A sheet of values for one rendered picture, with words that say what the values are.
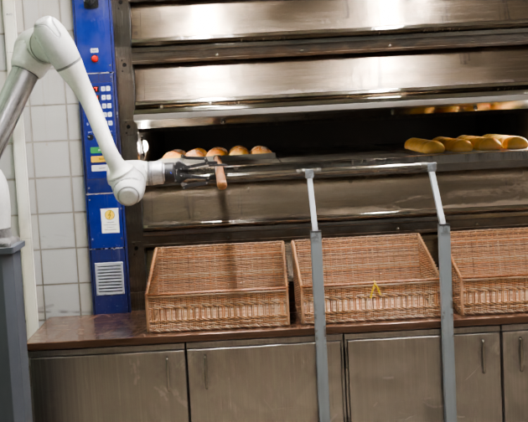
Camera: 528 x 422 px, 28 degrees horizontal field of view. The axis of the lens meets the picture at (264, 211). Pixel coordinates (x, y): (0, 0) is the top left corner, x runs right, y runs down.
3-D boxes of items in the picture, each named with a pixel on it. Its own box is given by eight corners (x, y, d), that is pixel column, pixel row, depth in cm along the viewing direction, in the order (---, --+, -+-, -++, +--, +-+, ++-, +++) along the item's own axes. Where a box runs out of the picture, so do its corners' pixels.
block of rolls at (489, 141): (402, 149, 523) (402, 137, 523) (498, 144, 524) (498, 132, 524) (424, 154, 463) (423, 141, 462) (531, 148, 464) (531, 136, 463)
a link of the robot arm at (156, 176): (150, 184, 398) (166, 183, 398) (148, 186, 389) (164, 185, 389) (148, 161, 397) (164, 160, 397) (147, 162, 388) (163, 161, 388)
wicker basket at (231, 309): (157, 310, 451) (153, 246, 448) (288, 303, 451) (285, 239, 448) (145, 334, 402) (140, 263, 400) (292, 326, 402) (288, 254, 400)
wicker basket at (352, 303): (292, 303, 451) (289, 239, 448) (422, 295, 453) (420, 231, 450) (300, 326, 403) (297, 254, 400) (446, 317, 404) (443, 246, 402)
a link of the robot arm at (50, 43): (88, 53, 374) (72, 55, 385) (63, 7, 368) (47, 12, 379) (59, 71, 368) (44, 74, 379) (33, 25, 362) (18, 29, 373)
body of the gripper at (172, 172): (163, 161, 396) (188, 159, 397) (165, 183, 397) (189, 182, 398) (163, 162, 389) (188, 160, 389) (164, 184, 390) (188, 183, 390)
